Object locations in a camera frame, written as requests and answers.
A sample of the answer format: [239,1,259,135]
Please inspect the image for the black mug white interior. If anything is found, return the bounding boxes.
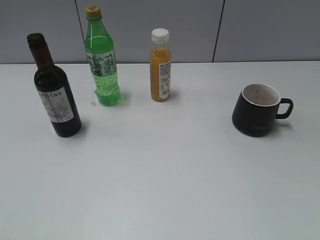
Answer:
[232,83,294,137]

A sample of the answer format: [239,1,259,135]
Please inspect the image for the dark red wine bottle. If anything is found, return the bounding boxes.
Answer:
[27,32,82,138]

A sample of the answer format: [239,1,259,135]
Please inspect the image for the orange juice bottle white cap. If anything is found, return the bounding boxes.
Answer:
[149,28,172,102]

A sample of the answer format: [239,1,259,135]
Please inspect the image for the green plastic soda bottle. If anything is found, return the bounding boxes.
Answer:
[85,5,121,106]

